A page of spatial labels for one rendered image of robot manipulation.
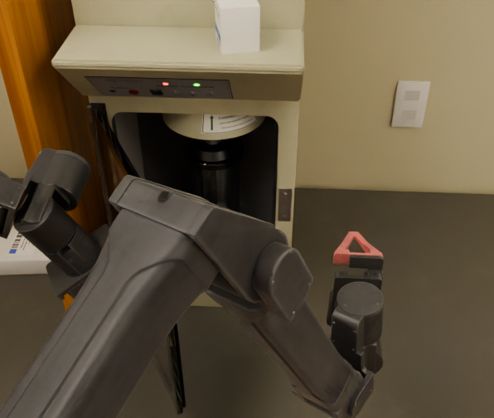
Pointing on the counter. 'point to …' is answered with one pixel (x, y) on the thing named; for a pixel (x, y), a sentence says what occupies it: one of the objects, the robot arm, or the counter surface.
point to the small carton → (237, 26)
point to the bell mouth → (211, 125)
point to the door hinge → (95, 140)
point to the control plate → (220, 89)
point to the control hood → (184, 59)
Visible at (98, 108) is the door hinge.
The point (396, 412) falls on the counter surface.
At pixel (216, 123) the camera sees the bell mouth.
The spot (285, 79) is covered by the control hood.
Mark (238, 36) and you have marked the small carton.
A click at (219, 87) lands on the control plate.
